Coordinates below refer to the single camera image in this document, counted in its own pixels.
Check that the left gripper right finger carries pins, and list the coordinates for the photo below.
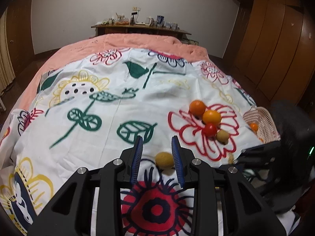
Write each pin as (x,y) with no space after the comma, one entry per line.
(244,210)

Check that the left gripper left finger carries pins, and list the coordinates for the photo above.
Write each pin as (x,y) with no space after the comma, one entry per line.
(69,212)

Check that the orange tangerine front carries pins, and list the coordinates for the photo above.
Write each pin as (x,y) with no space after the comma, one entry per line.
(254,127)

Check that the orange tangerine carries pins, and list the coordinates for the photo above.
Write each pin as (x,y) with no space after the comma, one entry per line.
(254,127)
(197,108)
(211,116)

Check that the cream plastic basket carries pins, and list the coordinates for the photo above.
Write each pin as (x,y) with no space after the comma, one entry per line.
(267,131)

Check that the green-brown kiwi fruit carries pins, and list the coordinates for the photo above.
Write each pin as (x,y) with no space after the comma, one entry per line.
(222,136)

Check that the yellow-green round fruit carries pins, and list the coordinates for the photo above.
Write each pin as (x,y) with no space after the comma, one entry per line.
(164,160)

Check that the red tomato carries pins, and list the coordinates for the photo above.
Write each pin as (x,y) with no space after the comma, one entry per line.
(209,130)

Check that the orange tangerine top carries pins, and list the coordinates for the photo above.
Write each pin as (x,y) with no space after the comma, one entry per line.
(197,108)

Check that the floral white bed sheet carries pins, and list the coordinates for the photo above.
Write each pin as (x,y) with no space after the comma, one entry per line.
(85,113)

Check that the wooden wardrobe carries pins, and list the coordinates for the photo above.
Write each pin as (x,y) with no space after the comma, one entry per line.
(271,49)

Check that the beige curtain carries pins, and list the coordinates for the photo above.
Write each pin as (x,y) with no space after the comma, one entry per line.
(7,74)

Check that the pink blanket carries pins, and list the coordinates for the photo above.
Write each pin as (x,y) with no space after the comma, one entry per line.
(81,49)

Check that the wooden headboard shelf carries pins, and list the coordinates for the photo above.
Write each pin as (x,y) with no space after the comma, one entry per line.
(138,29)

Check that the blue mug on shelf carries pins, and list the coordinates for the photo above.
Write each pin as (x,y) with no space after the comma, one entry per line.
(160,21)

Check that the wooden door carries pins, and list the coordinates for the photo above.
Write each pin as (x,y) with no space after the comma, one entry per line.
(19,34)

